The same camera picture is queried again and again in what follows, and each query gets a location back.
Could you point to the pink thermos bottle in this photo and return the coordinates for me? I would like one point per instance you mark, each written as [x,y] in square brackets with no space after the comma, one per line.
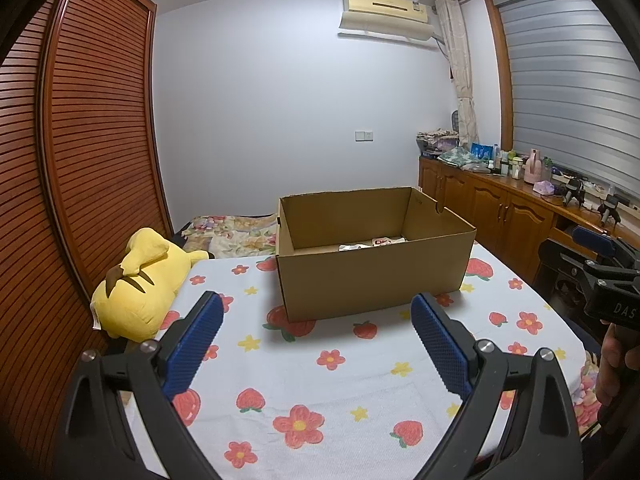
[532,167]

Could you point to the white pouch red label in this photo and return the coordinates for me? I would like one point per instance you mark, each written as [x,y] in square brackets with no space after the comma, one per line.
[387,241]

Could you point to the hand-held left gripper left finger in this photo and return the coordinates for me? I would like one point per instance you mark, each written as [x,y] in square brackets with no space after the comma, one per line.
[195,342]

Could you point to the silver pouch red edge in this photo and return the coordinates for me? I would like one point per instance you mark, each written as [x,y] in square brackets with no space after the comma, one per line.
[355,247]

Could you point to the person's right hand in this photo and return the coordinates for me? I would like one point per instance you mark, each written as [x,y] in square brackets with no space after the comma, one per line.
[617,365]

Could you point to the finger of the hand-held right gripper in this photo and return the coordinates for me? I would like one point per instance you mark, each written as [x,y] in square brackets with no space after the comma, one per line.
[575,265]
[592,239]

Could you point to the wooden louvered wardrobe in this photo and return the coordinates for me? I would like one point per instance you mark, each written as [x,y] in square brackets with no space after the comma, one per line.
[90,160]

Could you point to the long wooden cabinet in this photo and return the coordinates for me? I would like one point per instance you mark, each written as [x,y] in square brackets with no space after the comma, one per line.
[490,205]

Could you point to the grey window blind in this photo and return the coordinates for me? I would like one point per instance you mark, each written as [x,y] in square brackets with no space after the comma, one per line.
[575,90]

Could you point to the pale patterned curtain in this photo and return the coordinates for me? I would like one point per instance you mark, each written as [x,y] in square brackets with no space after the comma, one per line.
[462,75]

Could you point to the pile of folded cloths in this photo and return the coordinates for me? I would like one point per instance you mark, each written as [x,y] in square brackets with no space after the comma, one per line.
[437,141]

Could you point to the blue printed box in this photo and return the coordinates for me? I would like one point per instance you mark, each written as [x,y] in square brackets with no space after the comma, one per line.
[482,151]

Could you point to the green bottle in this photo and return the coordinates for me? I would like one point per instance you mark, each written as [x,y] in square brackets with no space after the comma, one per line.
[547,169]

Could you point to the wall air conditioner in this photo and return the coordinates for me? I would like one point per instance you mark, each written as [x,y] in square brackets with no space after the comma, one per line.
[385,10]

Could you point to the cardboard box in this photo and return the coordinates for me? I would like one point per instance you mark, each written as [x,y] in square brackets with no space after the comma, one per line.
[370,280]

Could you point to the small desk fan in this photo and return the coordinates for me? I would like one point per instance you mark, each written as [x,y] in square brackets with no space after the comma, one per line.
[455,121]

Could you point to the strawberry print bed sheet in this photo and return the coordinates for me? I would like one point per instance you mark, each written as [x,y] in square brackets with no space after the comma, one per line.
[325,400]

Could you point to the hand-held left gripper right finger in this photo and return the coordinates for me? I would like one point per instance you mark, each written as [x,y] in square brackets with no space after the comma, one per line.
[442,345]

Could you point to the yellow plush toy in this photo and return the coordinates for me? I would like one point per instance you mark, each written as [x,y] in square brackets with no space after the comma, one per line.
[140,290]

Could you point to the green patterned cloth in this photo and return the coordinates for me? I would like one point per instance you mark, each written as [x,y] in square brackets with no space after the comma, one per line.
[460,157]

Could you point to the wooden window frame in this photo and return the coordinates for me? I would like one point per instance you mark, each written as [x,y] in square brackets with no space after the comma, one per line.
[500,75]

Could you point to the white wall switch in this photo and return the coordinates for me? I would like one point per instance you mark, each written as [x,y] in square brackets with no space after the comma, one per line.
[363,135]

